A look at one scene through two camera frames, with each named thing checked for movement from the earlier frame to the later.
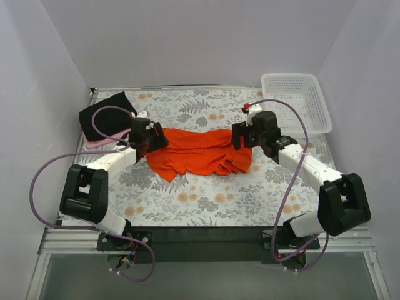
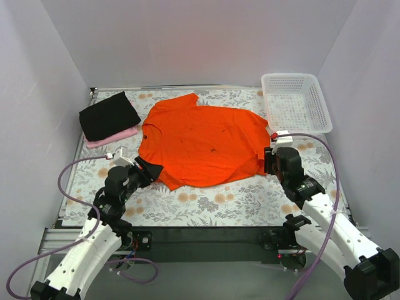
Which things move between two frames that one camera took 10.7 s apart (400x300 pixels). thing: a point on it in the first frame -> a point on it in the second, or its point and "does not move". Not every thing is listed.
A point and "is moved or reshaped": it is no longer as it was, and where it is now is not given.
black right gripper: [236, 136] -> [270, 160]
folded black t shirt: [108, 121] does not move
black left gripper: [159, 137] -> [142, 170]
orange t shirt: [200, 151] is moved or reshaped
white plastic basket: [303, 92] does not move
